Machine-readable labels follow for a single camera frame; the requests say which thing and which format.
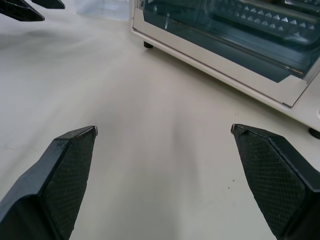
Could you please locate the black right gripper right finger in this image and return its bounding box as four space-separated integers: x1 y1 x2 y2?
230 123 320 240

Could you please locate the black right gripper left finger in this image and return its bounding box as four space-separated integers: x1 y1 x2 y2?
0 125 99 240

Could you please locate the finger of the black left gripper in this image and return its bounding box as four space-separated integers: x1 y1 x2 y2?
0 0 46 22
31 0 67 10

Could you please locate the white toaster oven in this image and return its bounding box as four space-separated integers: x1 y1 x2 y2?
128 0 320 140

